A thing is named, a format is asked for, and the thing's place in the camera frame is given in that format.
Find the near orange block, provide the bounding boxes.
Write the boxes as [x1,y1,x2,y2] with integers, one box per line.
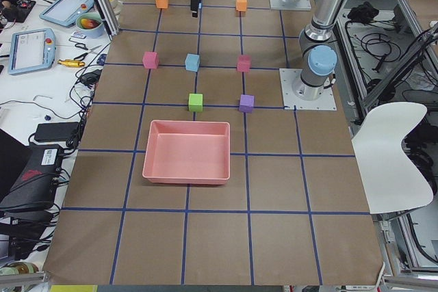
[235,0,248,12]

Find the near left magenta block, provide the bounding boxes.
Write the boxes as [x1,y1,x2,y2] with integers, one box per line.
[236,55,251,72]

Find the black electronics box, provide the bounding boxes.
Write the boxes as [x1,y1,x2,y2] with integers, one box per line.
[1,144,64,213]

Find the black scissors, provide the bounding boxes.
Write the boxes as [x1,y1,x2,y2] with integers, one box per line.
[73,42,101,62]

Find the left purple block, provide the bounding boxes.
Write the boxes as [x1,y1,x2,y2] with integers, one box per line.
[239,94,255,113]

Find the green block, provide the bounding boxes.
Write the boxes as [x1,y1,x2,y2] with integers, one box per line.
[188,93,203,112]

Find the pink tray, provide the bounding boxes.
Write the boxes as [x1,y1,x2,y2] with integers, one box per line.
[142,120,231,185]

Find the black power adapter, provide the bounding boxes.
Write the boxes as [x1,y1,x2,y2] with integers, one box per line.
[34,122,79,142]

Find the far orange block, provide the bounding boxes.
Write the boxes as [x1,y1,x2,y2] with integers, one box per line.
[155,0,169,9]

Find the orange block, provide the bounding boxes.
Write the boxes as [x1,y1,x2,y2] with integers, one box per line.
[155,0,169,9]
[235,0,248,12]

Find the teach pendant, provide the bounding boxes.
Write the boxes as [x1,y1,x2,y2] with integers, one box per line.
[39,0,94,27]
[8,28,56,75]

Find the magenta block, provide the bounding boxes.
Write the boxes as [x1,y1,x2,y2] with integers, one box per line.
[142,51,159,69]
[236,55,251,72]

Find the far teach pendant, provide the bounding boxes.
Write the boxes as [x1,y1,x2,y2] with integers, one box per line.
[39,0,94,27]

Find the white chair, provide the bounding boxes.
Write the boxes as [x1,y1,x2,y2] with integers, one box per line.
[352,102,433,214]

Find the light blue block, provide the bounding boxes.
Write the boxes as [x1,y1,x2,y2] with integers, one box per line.
[185,53,200,72]

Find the far left magenta block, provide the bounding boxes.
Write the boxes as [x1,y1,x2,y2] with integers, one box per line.
[142,51,159,69]

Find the near teach pendant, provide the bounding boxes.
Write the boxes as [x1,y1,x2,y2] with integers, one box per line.
[8,28,56,75]

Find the green bowl with fruit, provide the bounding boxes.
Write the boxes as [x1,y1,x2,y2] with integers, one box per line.
[75,12,105,38]

